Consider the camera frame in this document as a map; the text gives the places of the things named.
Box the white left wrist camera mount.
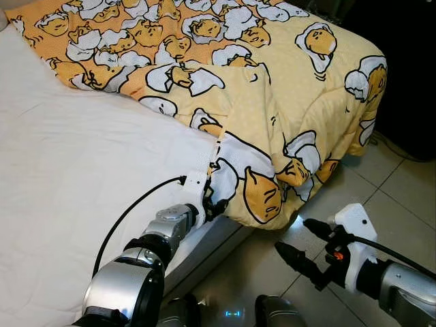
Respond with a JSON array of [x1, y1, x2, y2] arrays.
[[181, 170, 209, 220]]

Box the white quilted mattress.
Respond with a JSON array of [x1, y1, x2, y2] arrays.
[[0, 26, 227, 327]]

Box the black floor cable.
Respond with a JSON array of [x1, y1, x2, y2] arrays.
[[370, 131, 420, 163]]

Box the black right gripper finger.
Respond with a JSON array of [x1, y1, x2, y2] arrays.
[[274, 241, 322, 288], [302, 218, 337, 242]]

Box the robot left leg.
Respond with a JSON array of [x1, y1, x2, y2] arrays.
[[155, 293, 202, 327]]

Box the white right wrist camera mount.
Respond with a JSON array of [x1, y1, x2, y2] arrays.
[[331, 203, 379, 294]]

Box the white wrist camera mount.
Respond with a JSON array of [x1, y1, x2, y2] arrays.
[[331, 203, 379, 294], [181, 170, 209, 220]]

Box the robot leg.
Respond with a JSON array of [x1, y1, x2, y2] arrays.
[[155, 293, 202, 327], [255, 294, 309, 327]]

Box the beige bed base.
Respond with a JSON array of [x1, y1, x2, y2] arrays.
[[162, 217, 258, 304]]

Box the robot right leg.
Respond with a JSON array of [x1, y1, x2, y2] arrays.
[[255, 294, 309, 327]]

